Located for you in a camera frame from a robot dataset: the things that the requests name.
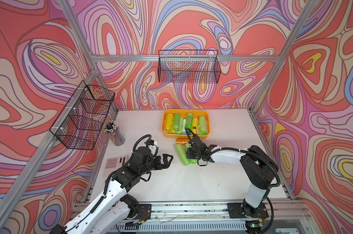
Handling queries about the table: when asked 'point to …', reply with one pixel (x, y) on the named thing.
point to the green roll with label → (189, 121)
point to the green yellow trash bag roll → (195, 125)
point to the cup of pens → (111, 128)
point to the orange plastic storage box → (196, 113)
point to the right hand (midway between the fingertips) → (191, 156)
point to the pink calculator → (113, 164)
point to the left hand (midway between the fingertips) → (168, 159)
